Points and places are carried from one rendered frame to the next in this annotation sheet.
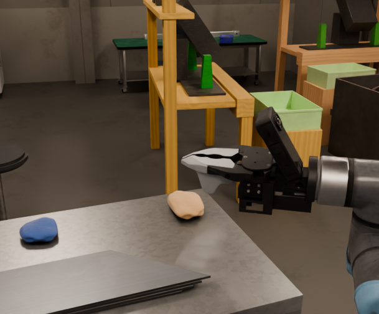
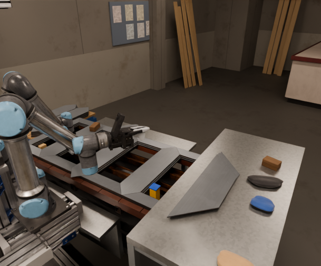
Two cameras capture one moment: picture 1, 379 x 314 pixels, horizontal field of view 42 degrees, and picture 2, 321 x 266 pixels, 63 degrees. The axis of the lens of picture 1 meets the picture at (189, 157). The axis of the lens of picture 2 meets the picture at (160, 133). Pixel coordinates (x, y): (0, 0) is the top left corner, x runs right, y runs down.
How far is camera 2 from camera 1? 1.83 m
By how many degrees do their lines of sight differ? 119
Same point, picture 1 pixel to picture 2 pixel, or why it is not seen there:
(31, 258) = (242, 194)
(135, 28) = not seen: outside the picture
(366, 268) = not seen: hidden behind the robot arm
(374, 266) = not seen: hidden behind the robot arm
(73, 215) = (273, 224)
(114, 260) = (210, 203)
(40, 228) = (259, 200)
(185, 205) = (227, 255)
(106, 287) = (195, 192)
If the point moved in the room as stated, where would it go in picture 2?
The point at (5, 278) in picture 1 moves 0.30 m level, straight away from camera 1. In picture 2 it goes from (228, 179) to (283, 196)
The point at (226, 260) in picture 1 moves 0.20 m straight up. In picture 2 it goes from (172, 237) to (173, 204)
